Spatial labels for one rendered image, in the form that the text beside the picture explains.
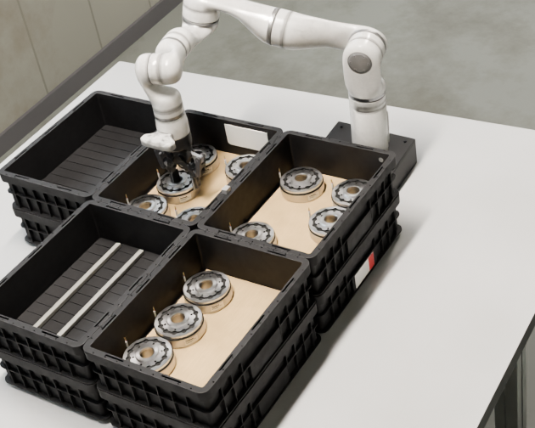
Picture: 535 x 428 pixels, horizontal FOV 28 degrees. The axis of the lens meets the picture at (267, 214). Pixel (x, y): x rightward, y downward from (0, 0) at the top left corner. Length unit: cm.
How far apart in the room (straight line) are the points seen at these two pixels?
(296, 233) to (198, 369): 44
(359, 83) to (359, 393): 77
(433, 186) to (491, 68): 187
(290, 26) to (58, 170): 72
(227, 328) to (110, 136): 86
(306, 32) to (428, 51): 215
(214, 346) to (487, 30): 291
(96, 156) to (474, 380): 118
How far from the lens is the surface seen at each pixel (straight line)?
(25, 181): 263
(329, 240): 222
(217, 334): 220
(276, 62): 475
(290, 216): 246
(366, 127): 264
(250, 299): 226
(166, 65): 237
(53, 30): 474
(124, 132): 290
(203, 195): 258
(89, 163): 281
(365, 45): 252
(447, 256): 250
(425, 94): 439
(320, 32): 259
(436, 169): 277
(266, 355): 212
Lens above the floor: 233
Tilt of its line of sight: 37 degrees down
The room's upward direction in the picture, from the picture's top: 11 degrees counter-clockwise
